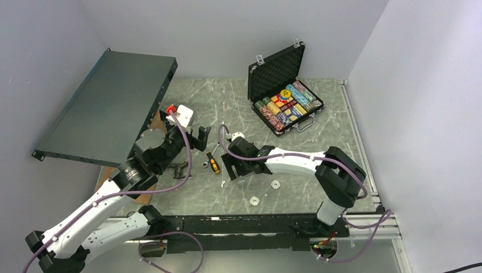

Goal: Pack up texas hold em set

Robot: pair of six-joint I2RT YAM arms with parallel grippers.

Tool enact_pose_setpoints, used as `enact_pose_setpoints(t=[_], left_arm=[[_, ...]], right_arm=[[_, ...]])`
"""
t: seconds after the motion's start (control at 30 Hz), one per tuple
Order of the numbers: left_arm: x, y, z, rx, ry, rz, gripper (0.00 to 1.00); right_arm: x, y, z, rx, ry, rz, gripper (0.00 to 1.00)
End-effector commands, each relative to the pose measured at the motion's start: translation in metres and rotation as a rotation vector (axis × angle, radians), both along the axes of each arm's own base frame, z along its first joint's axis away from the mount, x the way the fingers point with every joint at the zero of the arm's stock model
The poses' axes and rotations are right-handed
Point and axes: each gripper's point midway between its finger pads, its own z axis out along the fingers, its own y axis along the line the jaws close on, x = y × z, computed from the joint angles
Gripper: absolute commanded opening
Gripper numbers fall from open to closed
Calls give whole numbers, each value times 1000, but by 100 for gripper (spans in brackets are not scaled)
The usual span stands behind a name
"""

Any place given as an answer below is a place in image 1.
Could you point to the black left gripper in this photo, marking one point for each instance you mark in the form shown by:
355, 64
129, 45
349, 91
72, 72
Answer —
199, 143

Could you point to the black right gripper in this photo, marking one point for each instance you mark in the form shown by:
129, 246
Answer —
229, 161

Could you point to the white poker chip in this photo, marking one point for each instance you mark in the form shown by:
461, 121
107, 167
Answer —
254, 201
275, 184

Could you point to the blue playing card deck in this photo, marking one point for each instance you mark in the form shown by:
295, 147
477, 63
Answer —
295, 112

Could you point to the yellow round blind button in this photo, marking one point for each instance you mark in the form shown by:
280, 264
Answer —
285, 94

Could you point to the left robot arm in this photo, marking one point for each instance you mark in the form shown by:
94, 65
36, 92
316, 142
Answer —
73, 243

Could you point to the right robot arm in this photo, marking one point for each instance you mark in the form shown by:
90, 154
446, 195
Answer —
339, 176

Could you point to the black poker set case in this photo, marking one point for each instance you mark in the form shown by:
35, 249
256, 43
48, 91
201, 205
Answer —
268, 76

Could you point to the silver ratchet wrench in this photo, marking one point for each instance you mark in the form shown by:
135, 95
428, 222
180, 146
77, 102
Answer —
205, 164

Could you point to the yellow black screwdriver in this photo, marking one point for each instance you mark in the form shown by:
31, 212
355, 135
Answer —
213, 163

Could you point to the black clamp tool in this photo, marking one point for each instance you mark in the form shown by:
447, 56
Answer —
178, 169

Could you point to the red playing card deck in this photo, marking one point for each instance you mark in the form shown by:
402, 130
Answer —
281, 103

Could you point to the dark rack server chassis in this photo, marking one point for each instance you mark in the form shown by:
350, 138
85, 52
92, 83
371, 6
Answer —
110, 109

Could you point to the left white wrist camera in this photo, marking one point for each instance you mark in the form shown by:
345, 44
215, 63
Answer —
183, 114

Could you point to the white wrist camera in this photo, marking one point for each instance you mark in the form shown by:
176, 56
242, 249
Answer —
183, 114
236, 135

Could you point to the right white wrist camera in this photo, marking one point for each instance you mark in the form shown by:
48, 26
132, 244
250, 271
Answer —
236, 135

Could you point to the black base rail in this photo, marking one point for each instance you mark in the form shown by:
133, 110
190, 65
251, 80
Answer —
243, 232

